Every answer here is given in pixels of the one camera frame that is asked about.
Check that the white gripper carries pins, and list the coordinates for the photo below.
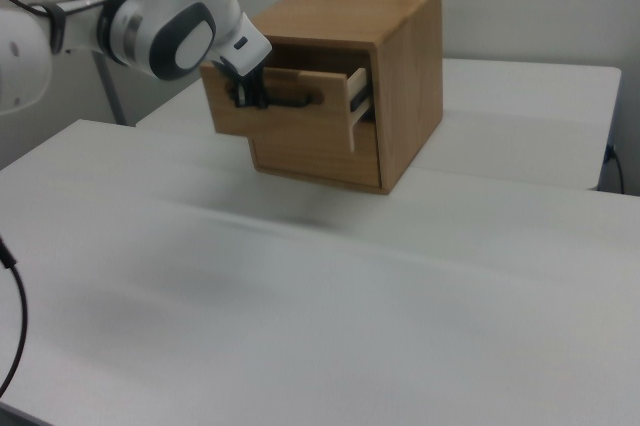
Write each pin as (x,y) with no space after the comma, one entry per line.
(247,48)

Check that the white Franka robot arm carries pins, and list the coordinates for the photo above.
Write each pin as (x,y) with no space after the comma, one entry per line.
(165,1)

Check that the wooden drawer with slot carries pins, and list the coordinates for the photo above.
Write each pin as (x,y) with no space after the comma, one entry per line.
(310,157)

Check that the wooden two-drawer cabinet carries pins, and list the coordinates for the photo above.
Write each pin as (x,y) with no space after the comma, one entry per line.
(411,96)

